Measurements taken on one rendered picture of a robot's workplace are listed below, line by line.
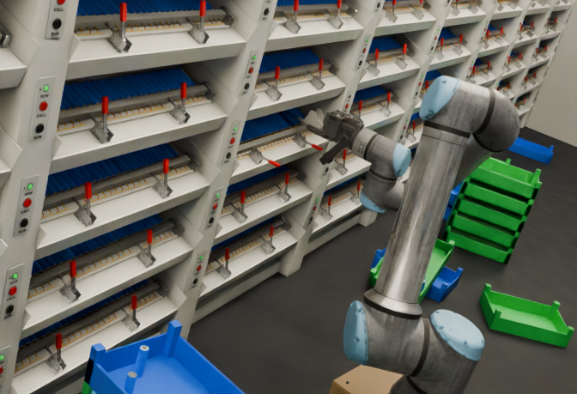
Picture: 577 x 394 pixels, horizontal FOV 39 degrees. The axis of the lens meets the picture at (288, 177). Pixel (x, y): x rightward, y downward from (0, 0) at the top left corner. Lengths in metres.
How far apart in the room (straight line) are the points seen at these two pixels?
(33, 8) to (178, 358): 0.73
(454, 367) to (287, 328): 0.73
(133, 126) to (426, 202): 0.71
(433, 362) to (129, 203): 0.83
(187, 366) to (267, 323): 1.00
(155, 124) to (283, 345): 0.98
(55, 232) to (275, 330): 1.07
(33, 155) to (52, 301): 0.43
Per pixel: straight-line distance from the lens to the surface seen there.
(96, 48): 1.60
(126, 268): 2.02
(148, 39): 1.73
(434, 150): 1.96
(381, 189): 2.44
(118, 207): 1.86
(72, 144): 1.64
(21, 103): 1.47
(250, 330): 2.56
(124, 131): 1.76
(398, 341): 2.01
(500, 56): 4.65
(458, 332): 2.06
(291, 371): 2.45
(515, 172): 3.73
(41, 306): 1.83
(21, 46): 1.45
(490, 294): 3.25
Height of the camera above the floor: 1.38
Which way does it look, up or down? 21 degrees down
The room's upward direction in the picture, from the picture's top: 17 degrees clockwise
